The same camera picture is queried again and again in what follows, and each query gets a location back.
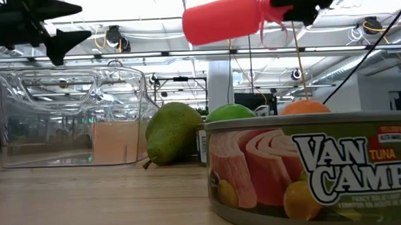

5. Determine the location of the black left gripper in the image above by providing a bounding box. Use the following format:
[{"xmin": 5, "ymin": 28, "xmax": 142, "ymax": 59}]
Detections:
[{"xmin": 0, "ymin": 0, "xmax": 93, "ymax": 69}]

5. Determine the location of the red plastic bottle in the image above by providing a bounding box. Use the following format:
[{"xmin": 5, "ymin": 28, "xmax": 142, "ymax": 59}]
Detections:
[{"xmin": 181, "ymin": 0, "xmax": 296, "ymax": 55}]

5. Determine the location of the orange fruit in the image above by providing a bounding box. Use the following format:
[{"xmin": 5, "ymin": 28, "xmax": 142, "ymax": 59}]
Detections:
[{"xmin": 279, "ymin": 98, "xmax": 331, "ymax": 116}]

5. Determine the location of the Van Camp's tuna can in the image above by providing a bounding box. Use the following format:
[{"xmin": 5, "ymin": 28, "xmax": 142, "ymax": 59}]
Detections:
[{"xmin": 203, "ymin": 110, "xmax": 401, "ymax": 225}]

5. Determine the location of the blue label tuna can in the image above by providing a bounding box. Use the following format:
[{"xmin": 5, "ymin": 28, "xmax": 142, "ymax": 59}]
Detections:
[{"xmin": 196, "ymin": 124, "xmax": 209, "ymax": 167}]

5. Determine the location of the clear plastic bin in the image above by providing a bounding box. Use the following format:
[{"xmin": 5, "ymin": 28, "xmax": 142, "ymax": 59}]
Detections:
[{"xmin": 0, "ymin": 63, "xmax": 162, "ymax": 170}]

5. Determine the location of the black monitor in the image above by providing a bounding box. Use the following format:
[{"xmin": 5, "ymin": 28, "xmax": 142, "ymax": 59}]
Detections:
[{"xmin": 233, "ymin": 91, "xmax": 277, "ymax": 118}]

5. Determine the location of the green pear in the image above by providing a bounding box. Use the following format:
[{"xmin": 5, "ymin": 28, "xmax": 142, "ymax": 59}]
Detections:
[{"xmin": 140, "ymin": 100, "xmax": 205, "ymax": 171}]

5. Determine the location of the yellow hanging cable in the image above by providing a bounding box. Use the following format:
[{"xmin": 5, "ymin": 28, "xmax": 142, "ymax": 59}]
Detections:
[{"xmin": 290, "ymin": 20, "xmax": 309, "ymax": 101}]

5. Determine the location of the silver ventilation duct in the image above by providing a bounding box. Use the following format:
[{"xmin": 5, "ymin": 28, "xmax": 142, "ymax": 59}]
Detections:
[{"xmin": 313, "ymin": 48, "xmax": 393, "ymax": 84}]

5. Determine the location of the black hanging cable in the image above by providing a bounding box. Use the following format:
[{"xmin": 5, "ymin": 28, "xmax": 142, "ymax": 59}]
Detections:
[{"xmin": 318, "ymin": 0, "xmax": 401, "ymax": 105}]

